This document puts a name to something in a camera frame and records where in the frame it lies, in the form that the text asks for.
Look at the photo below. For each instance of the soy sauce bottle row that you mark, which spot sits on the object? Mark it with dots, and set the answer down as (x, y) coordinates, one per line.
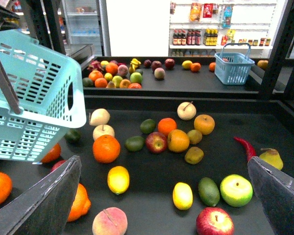
(194, 37)

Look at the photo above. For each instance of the white pear at back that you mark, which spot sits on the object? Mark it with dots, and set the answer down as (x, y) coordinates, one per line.
(186, 110)

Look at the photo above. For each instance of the glass freezer chest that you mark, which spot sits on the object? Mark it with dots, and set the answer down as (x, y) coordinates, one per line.
(80, 52)

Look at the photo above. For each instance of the orange near front edge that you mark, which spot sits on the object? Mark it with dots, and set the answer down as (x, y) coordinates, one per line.
(81, 204)

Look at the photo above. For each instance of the peach at front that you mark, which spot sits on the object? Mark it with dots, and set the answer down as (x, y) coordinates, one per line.
(110, 221)

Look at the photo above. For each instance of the far green apple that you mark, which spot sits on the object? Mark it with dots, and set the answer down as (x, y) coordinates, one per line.
(136, 77)

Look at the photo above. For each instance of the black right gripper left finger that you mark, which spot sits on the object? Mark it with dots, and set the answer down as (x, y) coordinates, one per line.
(44, 208)

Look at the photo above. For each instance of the teal plastic shopping basket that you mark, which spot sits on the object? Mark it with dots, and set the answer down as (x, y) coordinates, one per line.
(49, 88)

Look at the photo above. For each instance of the green avocado front right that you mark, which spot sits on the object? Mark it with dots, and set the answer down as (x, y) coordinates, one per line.
(208, 192)

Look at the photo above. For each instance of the golden round pear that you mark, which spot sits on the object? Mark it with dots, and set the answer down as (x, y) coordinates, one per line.
(205, 124)

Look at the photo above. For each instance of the brown kiwi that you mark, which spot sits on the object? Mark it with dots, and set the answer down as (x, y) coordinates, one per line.
(194, 155)
(195, 136)

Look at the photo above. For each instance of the orange yellow apple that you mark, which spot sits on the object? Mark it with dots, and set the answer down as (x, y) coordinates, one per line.
(178, 141)

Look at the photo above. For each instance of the dark green avocado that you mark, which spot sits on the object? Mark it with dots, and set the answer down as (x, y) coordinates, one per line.
(72, 136)

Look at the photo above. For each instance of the small blue basket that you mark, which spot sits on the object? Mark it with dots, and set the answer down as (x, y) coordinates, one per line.
(232, 68)

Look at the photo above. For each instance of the black shelf post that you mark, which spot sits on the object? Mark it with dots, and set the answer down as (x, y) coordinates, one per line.
(281, 46)

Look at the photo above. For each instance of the white pear with stem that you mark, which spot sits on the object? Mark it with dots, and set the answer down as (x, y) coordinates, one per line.
(103, 129)

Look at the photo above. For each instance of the red chili pepper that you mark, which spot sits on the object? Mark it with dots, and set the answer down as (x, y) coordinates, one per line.
(249, 149)

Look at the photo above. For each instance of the yellow lemon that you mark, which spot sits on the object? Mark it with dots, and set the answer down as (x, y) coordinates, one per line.
(182, 196)
(187, 64)
(118, 179)

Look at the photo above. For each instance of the red apple at front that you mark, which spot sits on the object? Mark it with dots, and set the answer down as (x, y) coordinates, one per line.
(214, 221)

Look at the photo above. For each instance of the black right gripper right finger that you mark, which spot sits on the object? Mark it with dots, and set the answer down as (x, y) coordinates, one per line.
(275, 190)

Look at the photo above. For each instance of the far orange beside lemon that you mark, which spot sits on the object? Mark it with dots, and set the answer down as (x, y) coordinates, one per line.
(195, 67)

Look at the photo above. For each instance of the green lime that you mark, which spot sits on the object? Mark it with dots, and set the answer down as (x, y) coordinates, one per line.
(148, 126)

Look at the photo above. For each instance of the far dark red apple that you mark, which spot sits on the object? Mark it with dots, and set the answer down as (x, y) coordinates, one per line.
(156, 64)

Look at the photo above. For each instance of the small orange tangerine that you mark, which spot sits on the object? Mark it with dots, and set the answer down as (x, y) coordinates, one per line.
(166, 125)

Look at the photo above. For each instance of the yellow green pear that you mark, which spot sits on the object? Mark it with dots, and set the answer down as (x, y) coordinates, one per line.
(272, 157)

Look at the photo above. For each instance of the orange persimmon with green leaf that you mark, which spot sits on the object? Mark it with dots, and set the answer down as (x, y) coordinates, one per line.
(52, 155)

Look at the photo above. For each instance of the white pear lying sideways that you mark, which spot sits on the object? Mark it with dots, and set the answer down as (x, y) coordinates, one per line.
(99, 117)

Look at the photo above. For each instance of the large orange mandarin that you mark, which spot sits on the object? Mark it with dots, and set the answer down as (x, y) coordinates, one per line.
(106, 149)

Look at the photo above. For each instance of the red pomegranate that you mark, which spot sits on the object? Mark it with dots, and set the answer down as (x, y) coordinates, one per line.
(57, 165)

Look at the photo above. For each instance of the bright green apple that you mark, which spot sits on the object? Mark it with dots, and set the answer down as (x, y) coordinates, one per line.
(236, 190)

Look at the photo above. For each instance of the brown kiwi front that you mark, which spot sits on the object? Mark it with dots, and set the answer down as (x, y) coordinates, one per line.
(194, 155)

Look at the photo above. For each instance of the brown kiwi back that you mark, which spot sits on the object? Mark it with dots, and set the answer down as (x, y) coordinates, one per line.
(195, 136)

